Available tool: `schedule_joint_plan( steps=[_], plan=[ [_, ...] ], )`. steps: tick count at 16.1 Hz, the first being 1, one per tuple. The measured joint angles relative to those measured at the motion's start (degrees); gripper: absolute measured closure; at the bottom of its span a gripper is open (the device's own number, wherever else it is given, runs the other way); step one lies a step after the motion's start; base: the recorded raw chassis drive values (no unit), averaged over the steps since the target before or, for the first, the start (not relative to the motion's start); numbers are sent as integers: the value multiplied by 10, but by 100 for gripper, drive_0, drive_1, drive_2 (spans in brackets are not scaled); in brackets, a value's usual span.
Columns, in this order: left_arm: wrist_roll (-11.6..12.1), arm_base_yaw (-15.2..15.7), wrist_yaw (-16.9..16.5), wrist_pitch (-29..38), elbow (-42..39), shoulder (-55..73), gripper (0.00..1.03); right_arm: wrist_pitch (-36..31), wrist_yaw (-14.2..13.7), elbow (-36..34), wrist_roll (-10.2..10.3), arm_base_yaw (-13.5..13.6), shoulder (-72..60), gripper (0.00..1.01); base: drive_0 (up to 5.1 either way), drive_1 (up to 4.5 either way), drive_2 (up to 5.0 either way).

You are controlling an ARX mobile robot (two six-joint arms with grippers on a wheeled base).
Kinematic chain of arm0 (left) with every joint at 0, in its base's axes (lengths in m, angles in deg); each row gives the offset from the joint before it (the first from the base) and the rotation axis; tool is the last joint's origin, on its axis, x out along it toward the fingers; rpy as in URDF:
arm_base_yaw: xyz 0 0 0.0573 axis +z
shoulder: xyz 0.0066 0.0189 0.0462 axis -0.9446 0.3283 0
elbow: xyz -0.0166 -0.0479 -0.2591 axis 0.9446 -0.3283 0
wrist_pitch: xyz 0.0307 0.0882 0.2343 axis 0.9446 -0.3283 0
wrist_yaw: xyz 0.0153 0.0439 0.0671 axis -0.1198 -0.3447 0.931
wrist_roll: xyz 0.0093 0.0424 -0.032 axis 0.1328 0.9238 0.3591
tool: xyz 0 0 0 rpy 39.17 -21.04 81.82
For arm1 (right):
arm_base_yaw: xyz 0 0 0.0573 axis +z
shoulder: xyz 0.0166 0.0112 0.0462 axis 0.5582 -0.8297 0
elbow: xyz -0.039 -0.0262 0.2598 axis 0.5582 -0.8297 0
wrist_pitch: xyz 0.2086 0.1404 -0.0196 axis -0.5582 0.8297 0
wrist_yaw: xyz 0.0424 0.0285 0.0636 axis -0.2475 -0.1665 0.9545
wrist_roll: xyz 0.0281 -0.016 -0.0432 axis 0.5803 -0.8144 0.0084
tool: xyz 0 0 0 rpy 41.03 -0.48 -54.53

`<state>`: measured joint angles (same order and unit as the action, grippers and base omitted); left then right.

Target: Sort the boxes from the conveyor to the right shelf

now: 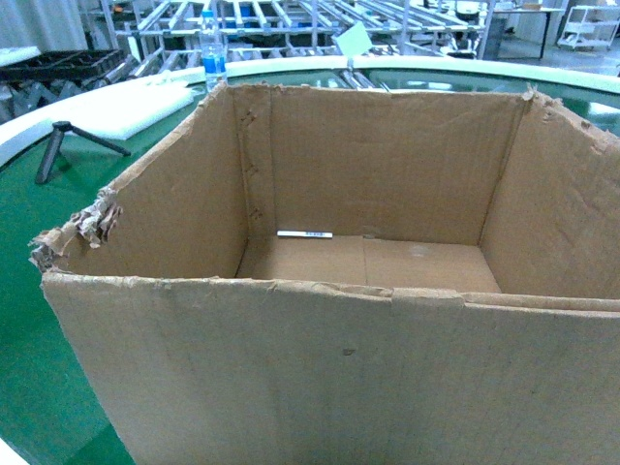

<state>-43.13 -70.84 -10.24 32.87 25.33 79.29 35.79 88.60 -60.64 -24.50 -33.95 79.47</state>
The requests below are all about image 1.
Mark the large cardboard box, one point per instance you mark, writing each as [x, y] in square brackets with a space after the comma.
[466, 310]

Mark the white barcode label strip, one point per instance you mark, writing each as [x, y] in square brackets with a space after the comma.
[304, 234]

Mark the green paper sign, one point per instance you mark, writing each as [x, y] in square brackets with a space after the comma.
[354, 41]

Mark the clear plastic water bottle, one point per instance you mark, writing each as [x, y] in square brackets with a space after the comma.
[213, 50]

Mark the white foam sheet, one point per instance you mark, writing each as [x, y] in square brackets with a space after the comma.
[120, 111]

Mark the metal roller rack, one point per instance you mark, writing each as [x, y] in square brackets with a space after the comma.
[165, 34]

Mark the small black tripod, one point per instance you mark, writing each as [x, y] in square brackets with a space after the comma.
[53, 148]

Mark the black plastic tray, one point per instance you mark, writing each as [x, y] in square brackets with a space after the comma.
[64, 64]

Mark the white cart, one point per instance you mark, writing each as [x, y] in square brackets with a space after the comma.
[589, 27]

